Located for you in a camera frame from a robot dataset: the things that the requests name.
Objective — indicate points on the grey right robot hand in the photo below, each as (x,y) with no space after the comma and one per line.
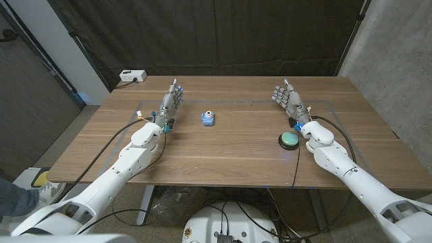
(293,101)

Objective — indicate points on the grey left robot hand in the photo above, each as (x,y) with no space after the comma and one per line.
(167,108)

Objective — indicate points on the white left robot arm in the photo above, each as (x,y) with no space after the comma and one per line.
(111,179)

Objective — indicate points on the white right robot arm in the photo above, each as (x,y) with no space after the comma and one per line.
(354,182)

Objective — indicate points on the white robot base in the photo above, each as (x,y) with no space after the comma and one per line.
(233,222)

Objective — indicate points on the green push button, black base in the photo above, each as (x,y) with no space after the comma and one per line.
(289,139)

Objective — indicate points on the small blue toy robot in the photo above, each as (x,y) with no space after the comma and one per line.
(208,119)

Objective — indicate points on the white power strip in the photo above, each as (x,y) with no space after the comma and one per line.
(132,75)

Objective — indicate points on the black fabric backdrop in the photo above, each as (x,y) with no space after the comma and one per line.
(216,37)

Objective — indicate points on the black backdrop stand pole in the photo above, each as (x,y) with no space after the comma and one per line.
(352,37)
(79,44)

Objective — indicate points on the clear plastic bag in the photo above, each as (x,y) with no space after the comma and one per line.
(173,204)

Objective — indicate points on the white table leg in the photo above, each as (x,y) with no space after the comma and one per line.
(145,206)

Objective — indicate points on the yellow black floor object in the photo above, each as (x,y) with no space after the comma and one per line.
(41,178)

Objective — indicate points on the blue jeans leg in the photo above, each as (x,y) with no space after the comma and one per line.
(17,199)

